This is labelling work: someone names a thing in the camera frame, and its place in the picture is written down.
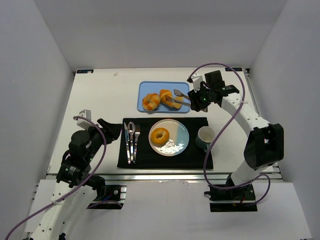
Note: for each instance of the blue tray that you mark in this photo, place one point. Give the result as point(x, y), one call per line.
point(150, 87)

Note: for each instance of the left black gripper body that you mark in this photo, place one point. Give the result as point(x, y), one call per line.
point(105, 130)

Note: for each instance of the fork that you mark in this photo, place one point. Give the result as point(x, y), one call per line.
point(136, 137)

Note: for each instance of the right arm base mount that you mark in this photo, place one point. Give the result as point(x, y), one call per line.
point(225, 198)

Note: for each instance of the bagel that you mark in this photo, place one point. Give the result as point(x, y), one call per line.
point(160, 136)

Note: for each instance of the left croissant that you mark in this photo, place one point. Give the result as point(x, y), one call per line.
point(151, 101)

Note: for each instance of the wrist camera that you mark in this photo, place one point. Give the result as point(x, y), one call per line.
point(196, 81)
point(82, 119)

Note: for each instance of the croissant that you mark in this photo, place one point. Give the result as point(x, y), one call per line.
point(151, 101)
point(163, 93)

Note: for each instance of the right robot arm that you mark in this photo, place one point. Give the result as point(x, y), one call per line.
point(265, 141)

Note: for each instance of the black placemat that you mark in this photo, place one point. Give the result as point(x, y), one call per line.
point(191, 158)

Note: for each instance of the bread slice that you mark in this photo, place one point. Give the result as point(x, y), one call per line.
point(176, 103)

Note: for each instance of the spoon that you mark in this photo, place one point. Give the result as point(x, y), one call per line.
point(131, 129)

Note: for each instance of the middle croissant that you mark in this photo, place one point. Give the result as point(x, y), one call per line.
point(163, 93)

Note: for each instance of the teal mug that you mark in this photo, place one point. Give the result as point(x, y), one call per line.
point(205, 137)

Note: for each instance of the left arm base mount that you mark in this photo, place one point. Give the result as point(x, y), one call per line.
point(111, 197)

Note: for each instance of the two-tone round plate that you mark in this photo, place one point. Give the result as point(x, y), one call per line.
point(178, 138)

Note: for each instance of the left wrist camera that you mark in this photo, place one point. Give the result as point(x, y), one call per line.
point(82, 119)

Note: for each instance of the table knife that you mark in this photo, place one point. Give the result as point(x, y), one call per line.
point(126, 134)

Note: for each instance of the metal tongs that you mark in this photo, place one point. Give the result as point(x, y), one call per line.
point(179, 93)

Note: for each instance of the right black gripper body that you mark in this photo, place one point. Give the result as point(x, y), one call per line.
point(196, 100)

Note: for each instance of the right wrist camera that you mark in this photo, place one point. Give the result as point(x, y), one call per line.
point(196, 81)

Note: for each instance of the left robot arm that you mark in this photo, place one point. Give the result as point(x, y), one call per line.
point(77, 188)

